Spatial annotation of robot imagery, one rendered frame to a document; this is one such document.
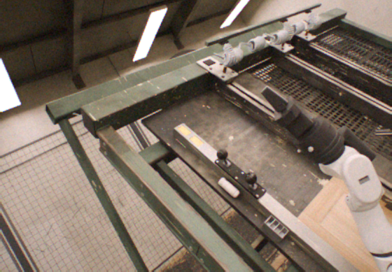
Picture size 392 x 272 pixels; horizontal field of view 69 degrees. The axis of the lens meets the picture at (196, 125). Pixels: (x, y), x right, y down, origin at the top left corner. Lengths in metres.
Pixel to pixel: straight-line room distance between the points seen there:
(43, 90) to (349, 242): 5.65
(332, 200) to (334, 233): 0.13
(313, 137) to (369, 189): 0.16
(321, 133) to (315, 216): 0.45
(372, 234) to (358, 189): 0.12
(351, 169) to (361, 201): 0.07
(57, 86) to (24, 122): 0.90
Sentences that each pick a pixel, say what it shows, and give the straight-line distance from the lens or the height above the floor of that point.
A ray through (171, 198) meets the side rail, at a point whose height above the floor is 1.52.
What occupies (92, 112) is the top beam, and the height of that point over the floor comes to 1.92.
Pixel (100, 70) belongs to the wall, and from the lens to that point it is 6.31.
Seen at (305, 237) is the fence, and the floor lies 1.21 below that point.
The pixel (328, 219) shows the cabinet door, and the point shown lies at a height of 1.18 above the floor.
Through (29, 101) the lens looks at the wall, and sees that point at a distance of 6.03.
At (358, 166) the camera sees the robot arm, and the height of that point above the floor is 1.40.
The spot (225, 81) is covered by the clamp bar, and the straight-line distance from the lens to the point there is 1.35.
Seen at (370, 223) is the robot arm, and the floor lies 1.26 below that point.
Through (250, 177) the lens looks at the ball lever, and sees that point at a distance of 0.88.
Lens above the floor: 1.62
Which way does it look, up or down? 3 degrees up
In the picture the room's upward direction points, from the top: 32 degrees counter-clockwise
